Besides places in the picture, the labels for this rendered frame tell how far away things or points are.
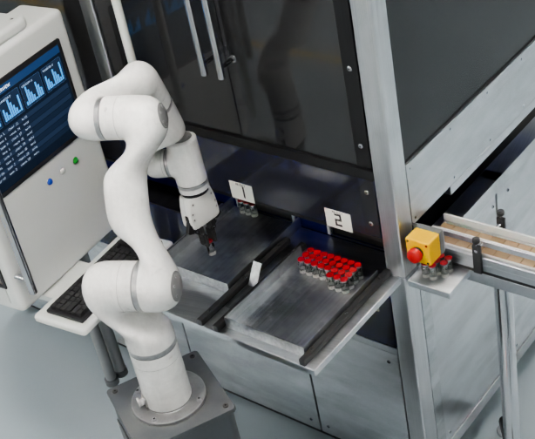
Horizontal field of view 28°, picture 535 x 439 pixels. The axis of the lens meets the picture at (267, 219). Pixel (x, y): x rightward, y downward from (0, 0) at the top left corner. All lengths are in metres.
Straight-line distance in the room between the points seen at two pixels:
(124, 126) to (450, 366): 1.40
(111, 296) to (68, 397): 1.73
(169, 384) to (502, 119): 1.26
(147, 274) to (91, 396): 1.75
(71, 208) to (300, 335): 0.91
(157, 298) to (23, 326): 2.19
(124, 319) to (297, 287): 0.59
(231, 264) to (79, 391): 1.28
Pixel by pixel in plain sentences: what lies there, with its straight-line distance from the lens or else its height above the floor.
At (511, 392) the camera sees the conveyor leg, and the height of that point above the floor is 0.42.
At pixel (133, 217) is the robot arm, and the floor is 1.39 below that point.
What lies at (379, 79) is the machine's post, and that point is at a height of 1.49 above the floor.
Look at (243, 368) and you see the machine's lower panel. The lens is 3.73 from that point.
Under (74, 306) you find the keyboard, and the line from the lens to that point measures 3.22.
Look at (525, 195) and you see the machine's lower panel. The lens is 3.52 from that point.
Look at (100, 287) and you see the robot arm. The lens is 2.52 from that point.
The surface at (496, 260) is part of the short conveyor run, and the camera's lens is 2.90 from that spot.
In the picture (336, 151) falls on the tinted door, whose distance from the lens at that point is 2.83.
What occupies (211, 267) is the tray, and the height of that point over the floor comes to 0.88.
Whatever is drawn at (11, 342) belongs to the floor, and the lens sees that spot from 4.56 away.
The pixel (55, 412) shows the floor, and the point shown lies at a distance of 4.17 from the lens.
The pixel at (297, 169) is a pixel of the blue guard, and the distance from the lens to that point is 2.95.
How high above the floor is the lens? 2.72
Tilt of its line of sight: 34 degrees down
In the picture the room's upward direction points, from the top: 12 degrees counter-clockwise
